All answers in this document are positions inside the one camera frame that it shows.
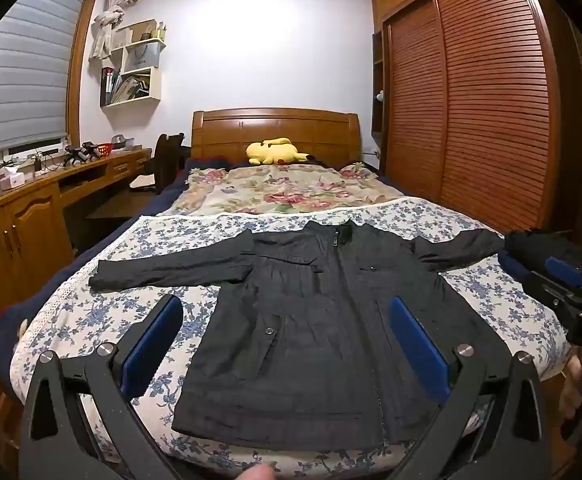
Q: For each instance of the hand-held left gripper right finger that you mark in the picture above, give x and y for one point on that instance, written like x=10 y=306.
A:
x=416 y=345

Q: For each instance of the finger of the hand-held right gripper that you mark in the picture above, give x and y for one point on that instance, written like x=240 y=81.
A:
x=563 y=270
x=543 y=285

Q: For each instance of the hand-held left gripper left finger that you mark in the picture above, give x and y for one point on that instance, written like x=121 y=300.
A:
x=151 y=342

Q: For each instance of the black jacket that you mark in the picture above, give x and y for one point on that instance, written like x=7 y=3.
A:
x=311 y=335

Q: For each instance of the person's right hand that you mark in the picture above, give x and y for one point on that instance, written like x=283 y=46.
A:
x=572 y=387

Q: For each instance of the person's left hand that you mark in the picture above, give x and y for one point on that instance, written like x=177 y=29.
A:
x=260 y=474

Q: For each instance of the folded black clothing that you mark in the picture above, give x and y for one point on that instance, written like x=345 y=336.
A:
x=536 y=245

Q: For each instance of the folded navy clothing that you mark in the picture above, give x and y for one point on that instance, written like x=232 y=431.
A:
x=508 y=262

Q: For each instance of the wooden bed with floral bedding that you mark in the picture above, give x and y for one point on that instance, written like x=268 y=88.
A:
x=121 y=310

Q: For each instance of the wooden desk cabinet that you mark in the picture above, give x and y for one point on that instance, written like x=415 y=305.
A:
x=21 y=230

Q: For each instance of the wooden slatted wardrobe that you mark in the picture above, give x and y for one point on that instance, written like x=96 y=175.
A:
x=486 y=110

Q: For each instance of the dark wooden chair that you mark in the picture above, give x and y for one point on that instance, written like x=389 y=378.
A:
x=166 y=160

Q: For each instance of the red basket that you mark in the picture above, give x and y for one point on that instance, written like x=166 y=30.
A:
x=104 y=151

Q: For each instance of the pink floral quilt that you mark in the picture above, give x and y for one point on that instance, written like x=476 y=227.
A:
x=281 y=190

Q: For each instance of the black device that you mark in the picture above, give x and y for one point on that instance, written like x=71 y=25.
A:
x=78 y=154

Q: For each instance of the grey cap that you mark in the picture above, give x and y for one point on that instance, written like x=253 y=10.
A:
x=121 y=141

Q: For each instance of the pink tissue box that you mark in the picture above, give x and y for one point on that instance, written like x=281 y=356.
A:
x=12 y=180

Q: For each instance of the yellow plush toy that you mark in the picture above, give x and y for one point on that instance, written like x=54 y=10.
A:
x=276 y=151

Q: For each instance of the wooden headboard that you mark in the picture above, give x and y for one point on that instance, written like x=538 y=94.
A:
x=271 y=125

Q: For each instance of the row of books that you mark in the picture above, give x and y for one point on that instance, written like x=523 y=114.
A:
x=121 y=87

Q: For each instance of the white paper shopping bag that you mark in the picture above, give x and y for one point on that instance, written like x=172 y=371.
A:
x=142 y=56

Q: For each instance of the grey window blind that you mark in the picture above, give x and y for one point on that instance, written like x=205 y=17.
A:
x=21 y=70

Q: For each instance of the beige tied curtain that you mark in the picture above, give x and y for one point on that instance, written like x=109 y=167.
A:
x=108 y=20

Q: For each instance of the white wall shelf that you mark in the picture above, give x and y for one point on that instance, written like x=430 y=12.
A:
x=141 y=95

